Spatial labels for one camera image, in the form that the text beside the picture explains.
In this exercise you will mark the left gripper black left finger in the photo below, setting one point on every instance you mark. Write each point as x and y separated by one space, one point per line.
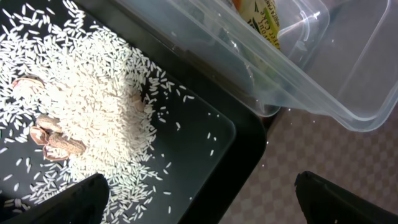
83 202

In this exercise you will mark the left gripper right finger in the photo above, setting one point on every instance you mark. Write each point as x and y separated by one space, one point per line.
322 201

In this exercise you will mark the rice pile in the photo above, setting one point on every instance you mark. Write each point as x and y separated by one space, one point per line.
57 41

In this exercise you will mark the green orange snack wrapper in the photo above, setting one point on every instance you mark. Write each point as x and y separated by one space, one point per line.
262 16

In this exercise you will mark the black waste tray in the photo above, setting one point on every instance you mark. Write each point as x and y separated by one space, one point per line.
222 128

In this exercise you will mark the dark brown serving tray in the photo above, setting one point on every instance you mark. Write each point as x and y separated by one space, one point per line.
363 163

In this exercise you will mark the peanut shell pieces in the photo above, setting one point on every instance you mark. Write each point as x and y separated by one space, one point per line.
99 119

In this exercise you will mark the clear plastic bin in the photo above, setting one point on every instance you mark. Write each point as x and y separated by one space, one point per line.
336 58

